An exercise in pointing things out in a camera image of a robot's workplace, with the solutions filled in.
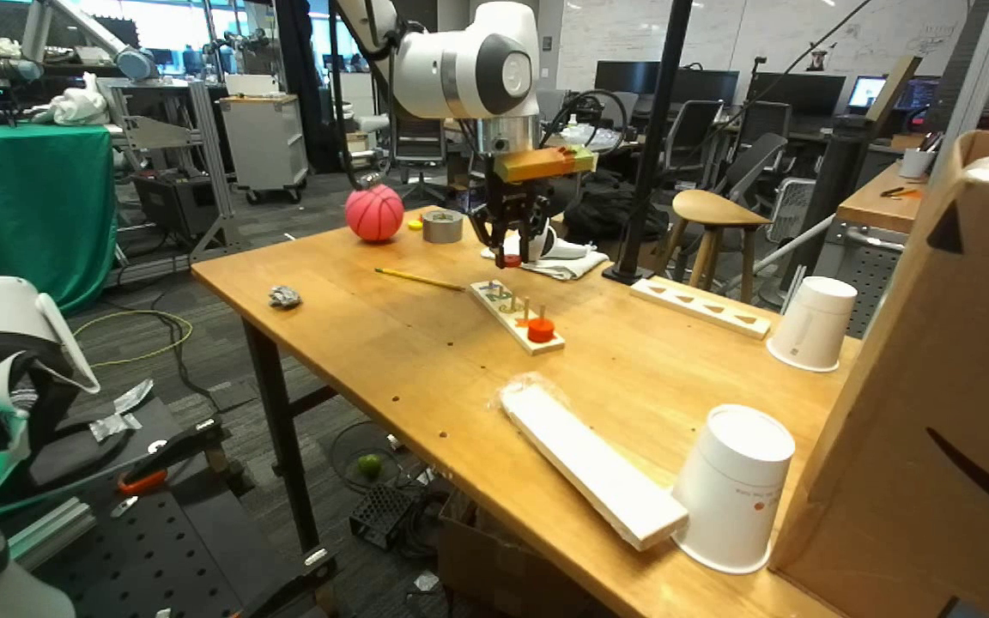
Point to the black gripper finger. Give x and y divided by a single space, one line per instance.
495 246
533 246

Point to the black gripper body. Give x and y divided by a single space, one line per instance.
508 204

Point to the orange round block stack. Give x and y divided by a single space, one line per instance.
508 260

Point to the wooden peg board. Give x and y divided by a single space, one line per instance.
513 309

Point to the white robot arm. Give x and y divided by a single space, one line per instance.
482 72

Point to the wooden round stool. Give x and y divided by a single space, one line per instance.
698 236

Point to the long wooden puzzle board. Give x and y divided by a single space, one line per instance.
703 305

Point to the white flat wooden board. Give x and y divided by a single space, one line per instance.
617 490

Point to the white paper sheet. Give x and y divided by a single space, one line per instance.
563 260

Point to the grey tape roll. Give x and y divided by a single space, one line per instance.
442 229

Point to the yellow pencil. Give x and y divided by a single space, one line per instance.
418 278

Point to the pink rubber ball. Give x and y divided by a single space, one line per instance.
374 215

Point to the small grey metal object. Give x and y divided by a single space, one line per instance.
281 297

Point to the white rolling cabinet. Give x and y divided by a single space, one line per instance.
267 145

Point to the white paper cup far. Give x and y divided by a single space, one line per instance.
810 327

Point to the white paper cup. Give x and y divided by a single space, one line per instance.
734 484
810 327

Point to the white paper cup near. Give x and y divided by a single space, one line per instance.
734 484

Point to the green cloth covered table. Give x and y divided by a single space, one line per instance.
57 210

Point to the large cardboard box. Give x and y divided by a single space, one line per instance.
889 517

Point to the wrist camera orange green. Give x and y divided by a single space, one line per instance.
544 161

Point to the black camera stand pole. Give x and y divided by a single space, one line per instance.
647 169

